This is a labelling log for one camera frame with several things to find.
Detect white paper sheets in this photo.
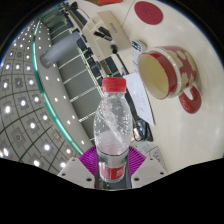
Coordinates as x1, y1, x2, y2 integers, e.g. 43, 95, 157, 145
123, 72, 156, 128

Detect red and cream mug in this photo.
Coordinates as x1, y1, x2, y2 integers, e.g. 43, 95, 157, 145
136, 45, 204, 115

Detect flat round red coaster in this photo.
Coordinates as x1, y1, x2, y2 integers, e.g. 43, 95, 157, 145
133, 0, 165, 26

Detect clear red-capped water bottle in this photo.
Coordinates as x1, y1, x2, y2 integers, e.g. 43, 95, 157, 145
93, 77, 131, 184

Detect black desk phone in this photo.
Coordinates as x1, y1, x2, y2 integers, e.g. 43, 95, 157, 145
133, 119, 155, 143

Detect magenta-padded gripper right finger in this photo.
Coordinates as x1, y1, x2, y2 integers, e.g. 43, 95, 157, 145
125, 146, 169, 190

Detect white remote control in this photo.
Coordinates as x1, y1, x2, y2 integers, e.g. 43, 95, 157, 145
130, 39, 148, 72

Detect small cream open box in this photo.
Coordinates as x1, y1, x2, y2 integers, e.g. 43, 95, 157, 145
81, 10, 133, 63

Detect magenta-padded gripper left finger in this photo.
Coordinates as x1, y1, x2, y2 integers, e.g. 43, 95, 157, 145
57, 146, 101, 190

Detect round ceiling lights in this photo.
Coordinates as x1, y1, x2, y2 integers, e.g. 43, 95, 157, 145
0, 19, 88, 170

